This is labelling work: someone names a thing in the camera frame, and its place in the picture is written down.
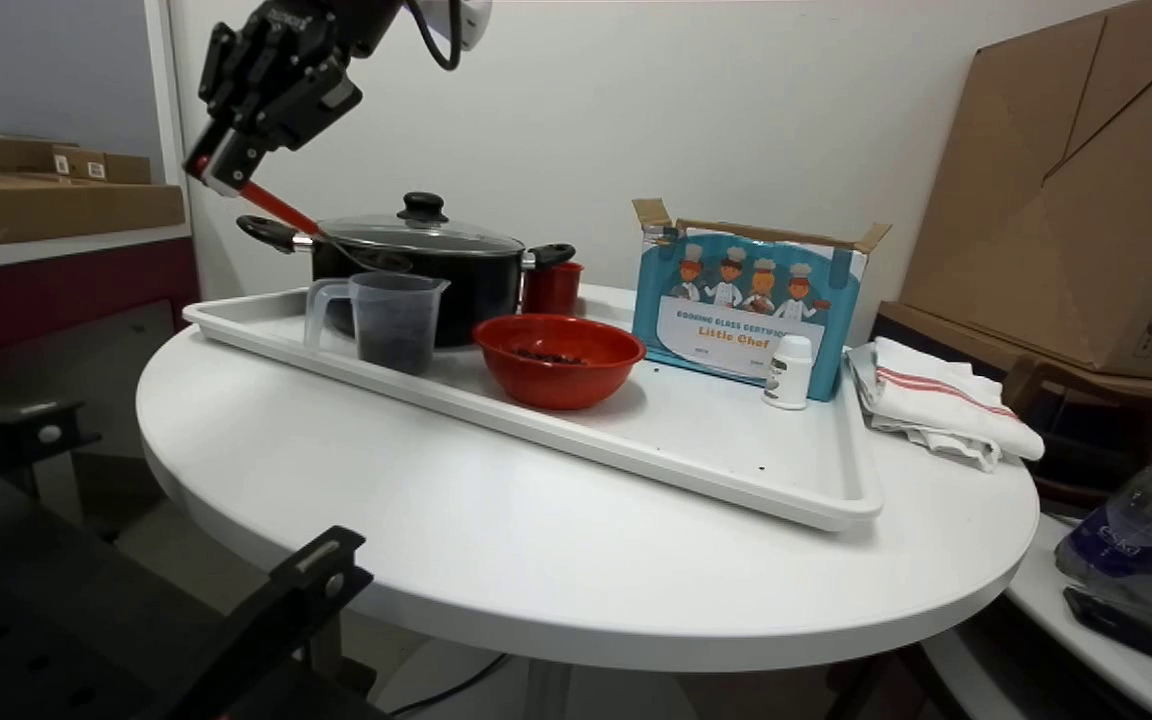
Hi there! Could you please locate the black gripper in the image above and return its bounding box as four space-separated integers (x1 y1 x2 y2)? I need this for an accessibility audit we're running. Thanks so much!
180 0 369 198

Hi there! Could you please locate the red-handled spatula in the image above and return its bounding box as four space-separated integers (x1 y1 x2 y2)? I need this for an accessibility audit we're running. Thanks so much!
209 165 371 278

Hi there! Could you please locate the clear plastic measuring jug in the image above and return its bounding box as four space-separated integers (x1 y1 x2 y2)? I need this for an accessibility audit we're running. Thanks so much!
302 268 455 381

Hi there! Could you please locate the red bowl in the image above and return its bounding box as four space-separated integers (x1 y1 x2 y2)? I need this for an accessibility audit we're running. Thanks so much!
472 311 647 415

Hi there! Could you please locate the flat cardboard box on shelf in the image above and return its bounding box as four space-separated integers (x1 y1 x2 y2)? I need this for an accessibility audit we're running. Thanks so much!
0 129 191 253

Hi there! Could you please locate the glass pot lid black knob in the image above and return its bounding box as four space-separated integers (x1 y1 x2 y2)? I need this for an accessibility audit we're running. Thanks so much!
312 188 531 266

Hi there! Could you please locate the black cooking pot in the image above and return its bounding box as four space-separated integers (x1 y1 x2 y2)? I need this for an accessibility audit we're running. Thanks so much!
234 211 579 354

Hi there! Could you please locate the small red cup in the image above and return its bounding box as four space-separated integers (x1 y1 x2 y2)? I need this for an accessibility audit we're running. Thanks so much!
521 255 590 322

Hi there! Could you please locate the black metal stand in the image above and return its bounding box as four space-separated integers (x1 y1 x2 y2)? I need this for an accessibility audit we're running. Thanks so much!
0 395 382 720

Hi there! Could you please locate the white plastic tray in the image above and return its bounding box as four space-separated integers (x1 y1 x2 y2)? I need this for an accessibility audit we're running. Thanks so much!
180 280 887 542

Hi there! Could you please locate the blue chef print cardboard box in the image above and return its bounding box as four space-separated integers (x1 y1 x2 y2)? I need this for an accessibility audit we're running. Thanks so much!
630 198 896 404

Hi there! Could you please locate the small white bottle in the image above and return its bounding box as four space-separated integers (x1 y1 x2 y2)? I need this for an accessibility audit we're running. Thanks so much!
761 334 815 415

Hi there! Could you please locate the white towel red stripe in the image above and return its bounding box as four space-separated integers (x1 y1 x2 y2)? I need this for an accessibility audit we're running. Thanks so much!
840 334 1054 476

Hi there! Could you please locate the large brown cardboard box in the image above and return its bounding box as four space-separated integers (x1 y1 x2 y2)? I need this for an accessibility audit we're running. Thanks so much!
871 0 1152 394

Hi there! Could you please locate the dark red desk frame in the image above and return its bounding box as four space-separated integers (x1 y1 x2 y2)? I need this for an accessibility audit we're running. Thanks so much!
0 222 203 371

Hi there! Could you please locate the white table pedestal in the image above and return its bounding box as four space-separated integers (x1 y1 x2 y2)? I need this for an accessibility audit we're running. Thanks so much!
506 653 586 720

